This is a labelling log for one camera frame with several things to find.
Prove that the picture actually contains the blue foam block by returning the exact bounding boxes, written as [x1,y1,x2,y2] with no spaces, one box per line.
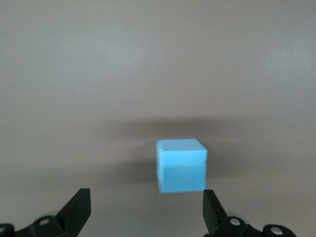
[156,138,208,194]

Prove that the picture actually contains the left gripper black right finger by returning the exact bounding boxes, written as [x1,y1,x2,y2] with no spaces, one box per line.
[202,189,296,237]

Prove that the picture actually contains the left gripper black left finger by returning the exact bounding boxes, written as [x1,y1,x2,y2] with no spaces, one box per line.
[0,188,92,237]

